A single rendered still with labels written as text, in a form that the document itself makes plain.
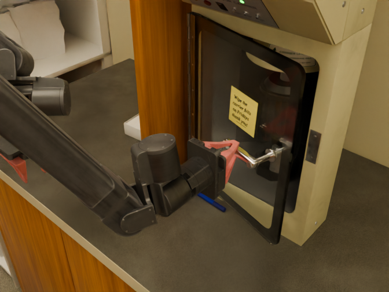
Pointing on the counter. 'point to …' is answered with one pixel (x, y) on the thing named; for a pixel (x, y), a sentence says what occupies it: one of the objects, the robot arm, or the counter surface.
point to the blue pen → (212, 202)
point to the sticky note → (243, 111)
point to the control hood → (307, 18)
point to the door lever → (252, 156)
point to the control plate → (257, 7)
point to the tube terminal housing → (353, 14)
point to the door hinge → (189, 65)
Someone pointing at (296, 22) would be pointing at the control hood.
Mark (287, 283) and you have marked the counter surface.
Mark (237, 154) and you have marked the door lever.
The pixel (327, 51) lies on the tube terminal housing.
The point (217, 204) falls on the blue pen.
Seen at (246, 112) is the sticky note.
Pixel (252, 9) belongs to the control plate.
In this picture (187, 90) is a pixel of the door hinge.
